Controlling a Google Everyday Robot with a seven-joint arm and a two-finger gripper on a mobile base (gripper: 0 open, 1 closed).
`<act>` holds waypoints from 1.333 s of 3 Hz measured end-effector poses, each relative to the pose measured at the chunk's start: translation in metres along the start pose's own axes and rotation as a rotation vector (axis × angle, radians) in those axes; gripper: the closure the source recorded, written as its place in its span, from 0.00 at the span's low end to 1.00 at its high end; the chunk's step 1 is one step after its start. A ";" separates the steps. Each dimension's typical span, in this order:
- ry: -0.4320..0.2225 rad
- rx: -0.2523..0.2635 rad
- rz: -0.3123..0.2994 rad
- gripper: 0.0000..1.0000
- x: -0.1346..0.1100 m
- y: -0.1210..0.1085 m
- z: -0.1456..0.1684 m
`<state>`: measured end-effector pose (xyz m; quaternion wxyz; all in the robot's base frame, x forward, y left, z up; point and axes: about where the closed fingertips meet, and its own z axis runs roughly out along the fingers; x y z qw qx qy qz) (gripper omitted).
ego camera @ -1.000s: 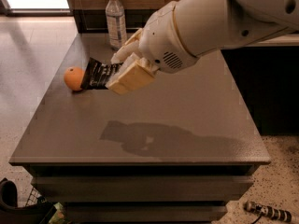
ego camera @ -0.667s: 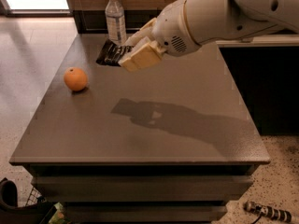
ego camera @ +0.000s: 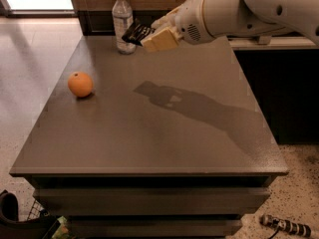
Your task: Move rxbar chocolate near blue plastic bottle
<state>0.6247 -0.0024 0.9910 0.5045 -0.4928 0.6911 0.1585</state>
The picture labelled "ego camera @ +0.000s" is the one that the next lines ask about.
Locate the clear plastic water bottle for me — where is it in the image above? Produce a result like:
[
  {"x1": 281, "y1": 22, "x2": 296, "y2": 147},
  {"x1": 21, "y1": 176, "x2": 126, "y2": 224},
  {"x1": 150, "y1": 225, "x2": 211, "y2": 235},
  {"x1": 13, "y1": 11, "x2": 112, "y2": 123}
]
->
[{"x1": 112, "y1": 0, "x2": 136, "y2": 55}]

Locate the dark basket with items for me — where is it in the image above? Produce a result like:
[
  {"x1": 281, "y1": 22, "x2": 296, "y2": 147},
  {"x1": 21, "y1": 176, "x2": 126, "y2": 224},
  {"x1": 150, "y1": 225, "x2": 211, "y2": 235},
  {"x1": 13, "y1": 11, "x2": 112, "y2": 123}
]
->
[{"x1": 0, "y1": 190, "x2": 78, "y2": 239}]

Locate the black white striped tool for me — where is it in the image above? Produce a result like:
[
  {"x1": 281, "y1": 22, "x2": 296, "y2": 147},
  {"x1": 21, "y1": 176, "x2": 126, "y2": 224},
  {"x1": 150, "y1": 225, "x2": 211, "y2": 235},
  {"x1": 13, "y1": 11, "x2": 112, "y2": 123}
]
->
[{"x1": 259, "y1": 214, "x2": 319, "y2": 239}]

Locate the grey drawer cabinet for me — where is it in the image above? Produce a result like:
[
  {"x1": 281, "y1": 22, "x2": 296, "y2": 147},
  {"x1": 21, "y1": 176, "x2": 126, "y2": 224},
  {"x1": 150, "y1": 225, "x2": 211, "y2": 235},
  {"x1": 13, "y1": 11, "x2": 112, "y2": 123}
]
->
[{"x1": 11, "y1": 37, "x2": 288, "y2": 239}]

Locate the grey side shelf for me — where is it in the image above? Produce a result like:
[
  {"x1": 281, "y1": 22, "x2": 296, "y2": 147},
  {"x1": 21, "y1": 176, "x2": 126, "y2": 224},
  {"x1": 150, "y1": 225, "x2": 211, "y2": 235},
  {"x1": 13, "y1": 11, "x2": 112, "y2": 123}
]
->
[{"x1": 228, "y1": 37, "x2": 318, "y2": 51}]

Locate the black rxbar chocolate wrapper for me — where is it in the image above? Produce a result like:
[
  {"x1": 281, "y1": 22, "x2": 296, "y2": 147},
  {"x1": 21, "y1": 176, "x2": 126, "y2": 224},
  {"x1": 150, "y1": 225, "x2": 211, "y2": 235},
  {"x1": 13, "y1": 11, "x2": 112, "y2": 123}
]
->
[{"x1": 122, "y1": 19, "x2": 155, "y2": 46}]

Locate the orange fruit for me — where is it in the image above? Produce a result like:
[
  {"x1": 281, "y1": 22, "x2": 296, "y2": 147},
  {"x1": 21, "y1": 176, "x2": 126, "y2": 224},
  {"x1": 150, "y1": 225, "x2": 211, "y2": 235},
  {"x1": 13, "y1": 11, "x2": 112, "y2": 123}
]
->
[{"x1": 68, "y1": 72, "x2": 94, "y2": 98}]

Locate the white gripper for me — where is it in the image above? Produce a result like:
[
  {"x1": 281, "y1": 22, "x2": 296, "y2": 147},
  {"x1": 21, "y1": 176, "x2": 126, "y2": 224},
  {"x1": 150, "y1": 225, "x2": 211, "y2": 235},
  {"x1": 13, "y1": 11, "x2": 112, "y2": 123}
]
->
[{"x1": 141, "y1": 0, "x2": 215, "y2": 52}]

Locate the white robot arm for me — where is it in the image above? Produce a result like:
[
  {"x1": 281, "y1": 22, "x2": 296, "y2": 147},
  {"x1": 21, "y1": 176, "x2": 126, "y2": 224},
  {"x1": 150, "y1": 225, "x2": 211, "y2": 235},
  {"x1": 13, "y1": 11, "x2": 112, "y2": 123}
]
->
[{"x1": 142, "y1": 0, "x2": 319, "y2": 52}]

